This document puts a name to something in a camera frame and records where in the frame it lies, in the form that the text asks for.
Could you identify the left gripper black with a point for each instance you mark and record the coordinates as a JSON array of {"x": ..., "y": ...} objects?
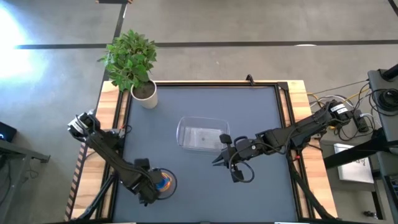
[{"x": 146, "y": 186}]

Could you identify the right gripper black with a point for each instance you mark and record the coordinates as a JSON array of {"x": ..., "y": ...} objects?
[{"x": 245, "y": 149}]

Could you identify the orange measuring cup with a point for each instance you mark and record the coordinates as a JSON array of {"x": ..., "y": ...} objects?
[{"x": 169, "y": 186}]

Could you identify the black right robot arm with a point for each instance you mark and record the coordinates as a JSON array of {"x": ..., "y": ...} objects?
[{"x": 304, "y": 130}]

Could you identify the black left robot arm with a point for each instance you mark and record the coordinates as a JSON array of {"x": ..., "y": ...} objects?
[{"x": 105, "y": 152}]

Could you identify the clear plastic basket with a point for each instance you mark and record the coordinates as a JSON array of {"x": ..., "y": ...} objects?
[{"x": 199, "y": 137}]

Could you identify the grey table mat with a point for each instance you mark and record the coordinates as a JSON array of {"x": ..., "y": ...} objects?
[{"x": 202, "y": 199}]

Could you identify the white plant pot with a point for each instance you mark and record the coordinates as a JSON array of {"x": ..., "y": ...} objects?
[{"x": 150, "y": 102}]

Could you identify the black support beam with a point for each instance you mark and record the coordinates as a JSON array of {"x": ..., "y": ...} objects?
[{"x": 351, "y": 154}]

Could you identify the green leafy plant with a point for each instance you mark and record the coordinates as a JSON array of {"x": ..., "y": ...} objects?
[{"x": 130, "y": 59}]

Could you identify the white paper sheet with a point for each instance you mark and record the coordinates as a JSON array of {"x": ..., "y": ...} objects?
[{"x": 354, "y": 171}]

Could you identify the grey side table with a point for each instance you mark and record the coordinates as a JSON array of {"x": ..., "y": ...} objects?
[{"x": 18, "y": 149}]

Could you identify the black power strip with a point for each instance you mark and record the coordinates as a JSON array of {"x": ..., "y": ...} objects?
[{"x": 362, "y": 123}]

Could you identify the small black floor object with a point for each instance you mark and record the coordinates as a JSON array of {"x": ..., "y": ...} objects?
[{"x": 369, "y": 214}]

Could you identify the grey equipment cart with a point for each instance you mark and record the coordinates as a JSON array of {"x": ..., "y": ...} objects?
[{"x": 388, "y": 130}]

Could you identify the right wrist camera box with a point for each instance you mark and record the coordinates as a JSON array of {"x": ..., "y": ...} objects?
[{"x": 225, "y": 138}]

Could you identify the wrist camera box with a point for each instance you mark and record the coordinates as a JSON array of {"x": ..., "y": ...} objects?
[
  {"x": 225, "y": 138},
  {"x": 142, "y": 164}
]

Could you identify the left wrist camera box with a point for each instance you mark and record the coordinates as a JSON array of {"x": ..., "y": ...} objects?
[{"x": 142, "y": 164}]

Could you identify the black aluminium rig frame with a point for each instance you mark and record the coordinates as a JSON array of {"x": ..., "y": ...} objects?
[{"x": 217, "y": 84}]

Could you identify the black frame bracket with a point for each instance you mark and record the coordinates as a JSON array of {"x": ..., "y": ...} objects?
[{"x": 250, "y": 80}]

